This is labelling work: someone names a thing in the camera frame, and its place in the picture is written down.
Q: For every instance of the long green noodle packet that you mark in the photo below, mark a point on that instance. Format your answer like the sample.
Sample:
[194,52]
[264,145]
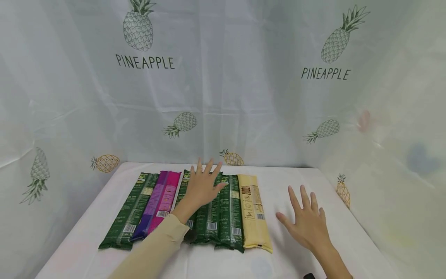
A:
[209,224]
[130,211]
[183,190]
[231,217]

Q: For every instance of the person's right index finger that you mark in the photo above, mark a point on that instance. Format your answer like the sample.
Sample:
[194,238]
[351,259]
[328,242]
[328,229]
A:
[293,199]

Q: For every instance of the person's left little finger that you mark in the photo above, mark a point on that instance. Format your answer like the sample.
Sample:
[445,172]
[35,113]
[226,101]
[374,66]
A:
[192,171]

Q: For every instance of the person's left hand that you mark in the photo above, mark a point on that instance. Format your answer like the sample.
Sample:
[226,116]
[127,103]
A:
[199,192]

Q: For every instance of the person's right little finger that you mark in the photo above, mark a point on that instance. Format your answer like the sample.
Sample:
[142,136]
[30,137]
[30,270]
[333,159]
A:
[322,215]

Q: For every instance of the person's left ring finger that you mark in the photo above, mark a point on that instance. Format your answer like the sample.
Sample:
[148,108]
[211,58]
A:
[199,166]

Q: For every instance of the person's right middle finger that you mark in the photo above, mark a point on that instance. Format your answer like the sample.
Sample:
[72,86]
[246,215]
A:
[305,197]

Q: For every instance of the person's left forearm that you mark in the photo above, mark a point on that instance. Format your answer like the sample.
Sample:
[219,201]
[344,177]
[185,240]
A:
[153,250]

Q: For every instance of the person's right forearm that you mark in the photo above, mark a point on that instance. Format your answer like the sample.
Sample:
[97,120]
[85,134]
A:
[334,265]

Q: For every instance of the long cream noodle packet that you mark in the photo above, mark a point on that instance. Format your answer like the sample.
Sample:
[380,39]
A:
[254,217]

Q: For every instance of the person's right hand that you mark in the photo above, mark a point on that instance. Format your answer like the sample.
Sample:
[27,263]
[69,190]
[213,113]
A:
[309,228]

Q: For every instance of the person's right thumb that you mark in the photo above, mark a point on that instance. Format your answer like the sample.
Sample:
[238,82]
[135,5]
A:
[285,221]

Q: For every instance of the person's left index finger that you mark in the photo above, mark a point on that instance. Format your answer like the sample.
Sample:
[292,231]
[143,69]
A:
[217,171]

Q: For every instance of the person's left middle finger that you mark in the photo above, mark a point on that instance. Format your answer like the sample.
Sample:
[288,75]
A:
[208,167]

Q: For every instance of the long purple pink noodle packet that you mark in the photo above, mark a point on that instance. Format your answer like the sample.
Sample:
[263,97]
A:
[158,203]

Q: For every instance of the person's right ring finger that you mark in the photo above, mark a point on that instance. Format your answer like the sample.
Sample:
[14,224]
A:
[315,203]

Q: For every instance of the person's left thumb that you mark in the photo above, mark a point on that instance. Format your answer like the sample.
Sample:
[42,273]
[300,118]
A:
[221,188]

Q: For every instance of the black wrist band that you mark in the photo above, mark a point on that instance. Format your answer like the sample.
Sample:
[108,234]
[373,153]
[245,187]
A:
[309,276]

